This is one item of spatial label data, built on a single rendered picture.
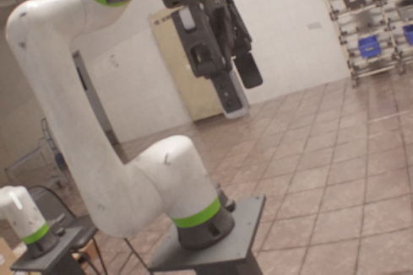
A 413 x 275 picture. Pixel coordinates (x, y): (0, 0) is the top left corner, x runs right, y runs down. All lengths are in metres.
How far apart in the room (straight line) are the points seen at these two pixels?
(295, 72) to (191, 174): 4.66
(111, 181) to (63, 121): 0.14
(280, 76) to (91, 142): 4.87
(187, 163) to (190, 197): 0.08
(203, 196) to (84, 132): 0.30
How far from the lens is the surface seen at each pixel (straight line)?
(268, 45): 5.34
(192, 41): 0.28
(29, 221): 1.26
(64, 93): 0.65
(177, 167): 0.74
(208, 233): 0.81
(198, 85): 5.50
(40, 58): 0.65
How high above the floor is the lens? 1.35
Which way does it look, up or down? 14 degrees down
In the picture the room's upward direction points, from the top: 24 degrees counter-clockwise
